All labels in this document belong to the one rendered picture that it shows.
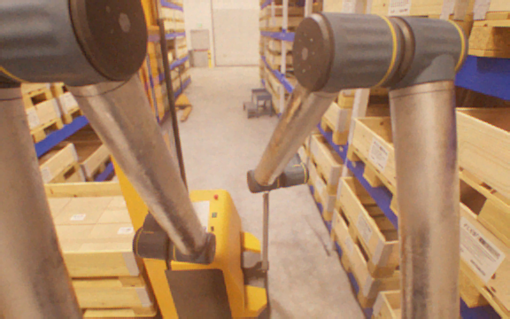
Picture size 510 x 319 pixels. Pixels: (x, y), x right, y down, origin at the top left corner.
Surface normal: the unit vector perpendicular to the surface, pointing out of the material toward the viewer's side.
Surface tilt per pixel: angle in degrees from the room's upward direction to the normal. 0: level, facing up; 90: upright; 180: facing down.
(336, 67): 104
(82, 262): 90
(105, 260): 90
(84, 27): 91
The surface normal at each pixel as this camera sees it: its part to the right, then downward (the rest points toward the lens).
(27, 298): 0.58, 0.26
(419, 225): -0.78, 0.15
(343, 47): 0.29, 0.21
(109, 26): 0.99, 0.04
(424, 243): -0.62, 0.15
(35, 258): 0.92, 0.13
